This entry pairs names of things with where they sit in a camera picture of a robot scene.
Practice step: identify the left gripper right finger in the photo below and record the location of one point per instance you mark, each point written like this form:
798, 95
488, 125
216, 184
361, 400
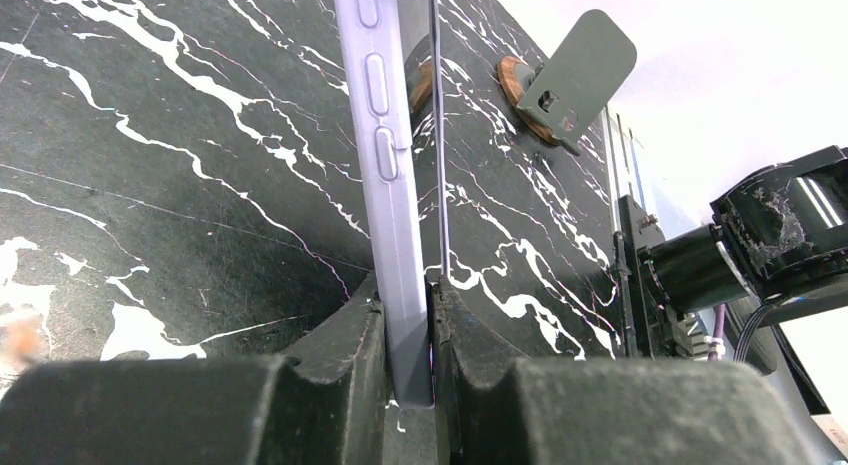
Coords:
496, 405

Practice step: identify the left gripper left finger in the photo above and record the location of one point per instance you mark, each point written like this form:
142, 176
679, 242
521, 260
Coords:
320, 401

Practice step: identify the phone with lilac case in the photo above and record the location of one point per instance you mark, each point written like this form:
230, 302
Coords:
370, 40

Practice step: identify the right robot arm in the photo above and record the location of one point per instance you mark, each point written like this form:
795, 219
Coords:
774, 251

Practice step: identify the black stand with wooden base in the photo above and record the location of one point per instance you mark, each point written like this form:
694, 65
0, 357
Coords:
560, 98

